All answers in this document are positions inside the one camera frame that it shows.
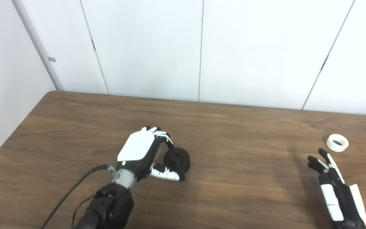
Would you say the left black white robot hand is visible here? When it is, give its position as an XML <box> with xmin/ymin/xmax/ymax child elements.
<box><xmin>116</xmin><ymin>126</ymin><xmax>186</xmax><ymax>182</ymax></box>

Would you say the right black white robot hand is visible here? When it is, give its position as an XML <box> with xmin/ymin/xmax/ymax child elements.
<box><xmin>307</xmin><ymin>148</ymin><xmax>366</xmax><ymax>229</ymax></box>

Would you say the round black plastic part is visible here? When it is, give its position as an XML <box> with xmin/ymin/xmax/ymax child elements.
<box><xmin>163</xmin><ymin>148</ymin><xmax>191</xmax><ymax>175</ymax></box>

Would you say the white plastic ring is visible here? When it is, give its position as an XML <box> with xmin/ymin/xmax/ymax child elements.
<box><xmin>326</xmin><ymin>134</ymin><xmax>349</xmax><ymax>152</ymax></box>

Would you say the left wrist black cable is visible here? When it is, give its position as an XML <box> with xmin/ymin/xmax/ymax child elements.
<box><xmin>40</xmin><ymin>164</ymin><xmax>117</xmax><ymax>229</ymax></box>

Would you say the grey wall corner strip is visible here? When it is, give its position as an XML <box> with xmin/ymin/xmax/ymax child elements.
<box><xmin>11</xmin><ymin>0</ymin><xmax>64</xmax><ymax>91</ymax></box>

